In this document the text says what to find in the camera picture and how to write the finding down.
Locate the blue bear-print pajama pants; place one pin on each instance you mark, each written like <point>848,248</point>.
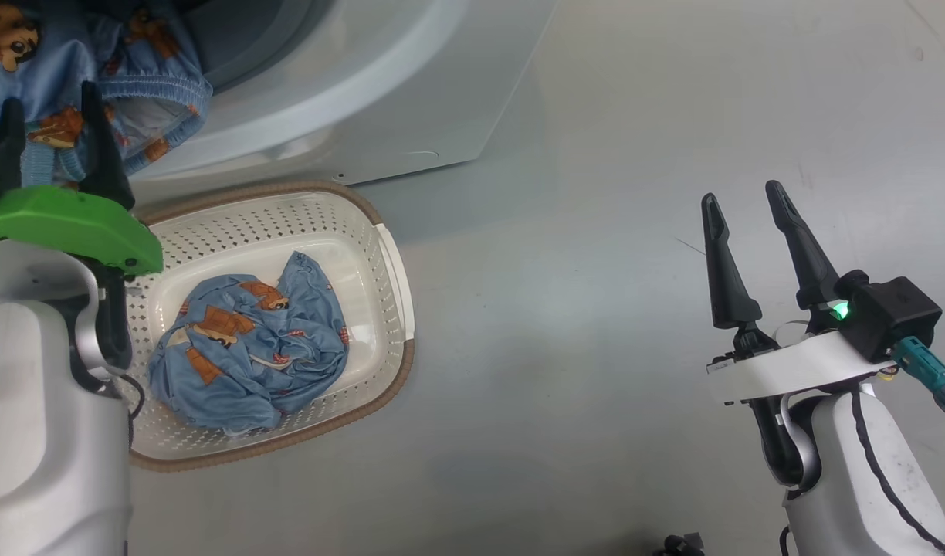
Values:
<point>156,85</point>

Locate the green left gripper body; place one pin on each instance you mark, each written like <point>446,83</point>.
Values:
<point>71,220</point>

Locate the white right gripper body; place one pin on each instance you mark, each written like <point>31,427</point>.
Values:
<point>797,367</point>

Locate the round drain filter cover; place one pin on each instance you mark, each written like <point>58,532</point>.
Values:
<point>420,155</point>

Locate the blue bear-print pajama shirt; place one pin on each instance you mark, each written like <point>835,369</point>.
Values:
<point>248,363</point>

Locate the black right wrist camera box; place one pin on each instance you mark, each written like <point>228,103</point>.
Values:
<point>897,313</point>

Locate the white front-load washing machine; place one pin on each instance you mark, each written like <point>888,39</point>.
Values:
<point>380,93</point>

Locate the white perforated basket brown rim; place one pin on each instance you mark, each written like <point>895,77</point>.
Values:
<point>364,255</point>

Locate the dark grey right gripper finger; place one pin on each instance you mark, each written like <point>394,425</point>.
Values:
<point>812,266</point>
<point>731,286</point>

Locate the small black base fitting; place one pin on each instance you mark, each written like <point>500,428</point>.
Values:
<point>679,545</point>

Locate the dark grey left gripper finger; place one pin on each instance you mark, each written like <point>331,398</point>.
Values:
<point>9,154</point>
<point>102,162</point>

